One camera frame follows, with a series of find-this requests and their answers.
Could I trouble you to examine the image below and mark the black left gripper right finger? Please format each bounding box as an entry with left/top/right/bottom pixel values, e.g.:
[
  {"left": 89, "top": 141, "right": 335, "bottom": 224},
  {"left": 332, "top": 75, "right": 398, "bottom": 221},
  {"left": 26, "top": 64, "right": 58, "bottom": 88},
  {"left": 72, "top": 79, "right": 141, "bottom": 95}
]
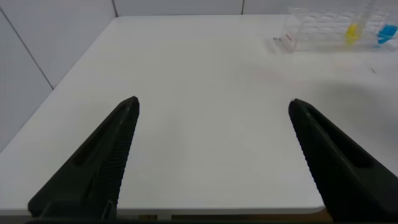
[{"left": 288, "top": 98, "right": 398, "bottom": 223}]

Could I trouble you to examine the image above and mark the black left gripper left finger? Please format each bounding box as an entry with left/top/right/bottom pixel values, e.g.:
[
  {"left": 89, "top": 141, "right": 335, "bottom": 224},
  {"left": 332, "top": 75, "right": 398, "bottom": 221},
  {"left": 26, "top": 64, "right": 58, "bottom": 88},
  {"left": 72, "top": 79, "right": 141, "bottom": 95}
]
[{"left": 27, "top": 95, "right": 141, "bottom": 218}]

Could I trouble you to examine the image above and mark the yellow pigment test tube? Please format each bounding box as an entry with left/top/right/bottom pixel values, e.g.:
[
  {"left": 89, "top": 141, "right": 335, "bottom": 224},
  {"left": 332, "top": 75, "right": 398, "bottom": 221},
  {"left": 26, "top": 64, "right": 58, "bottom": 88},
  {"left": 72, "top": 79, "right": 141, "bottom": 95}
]
[{"left": 344, "top": 0, "right": 377, "bottom": 47}]

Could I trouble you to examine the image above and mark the clear plastic test tube rack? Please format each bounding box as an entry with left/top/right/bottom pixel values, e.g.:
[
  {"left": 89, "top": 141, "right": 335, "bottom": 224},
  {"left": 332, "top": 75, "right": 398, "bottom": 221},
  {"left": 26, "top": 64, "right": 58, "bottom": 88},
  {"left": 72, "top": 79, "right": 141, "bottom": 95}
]
[{"left": 273, "top": 7, "right": 398, "bottom": 54}]

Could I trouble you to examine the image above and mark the blue pigment test tube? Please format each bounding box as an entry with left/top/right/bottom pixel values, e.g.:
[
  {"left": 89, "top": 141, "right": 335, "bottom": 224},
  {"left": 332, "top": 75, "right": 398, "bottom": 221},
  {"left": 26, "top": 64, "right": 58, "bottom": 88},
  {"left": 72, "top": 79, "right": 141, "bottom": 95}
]
[{"left": 376, "top": 18, "right": 398, "bottom": 47}]

